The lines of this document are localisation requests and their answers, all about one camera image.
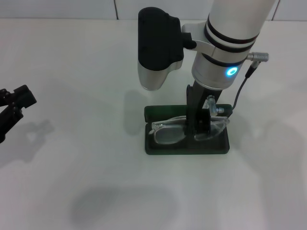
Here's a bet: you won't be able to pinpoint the silver cylindrical connector plug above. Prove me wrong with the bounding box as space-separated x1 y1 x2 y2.
207 95 225 116

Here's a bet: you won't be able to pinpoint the green glasses case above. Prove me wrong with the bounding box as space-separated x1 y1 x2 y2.
143 103 231 156

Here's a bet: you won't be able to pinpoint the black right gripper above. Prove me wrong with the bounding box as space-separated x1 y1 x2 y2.
184 80 225 136

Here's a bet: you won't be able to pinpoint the clear white glasses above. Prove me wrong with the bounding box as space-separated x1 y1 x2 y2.
148 115 230 146

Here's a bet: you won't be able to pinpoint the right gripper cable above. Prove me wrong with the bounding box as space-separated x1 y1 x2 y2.
230 52 270 116

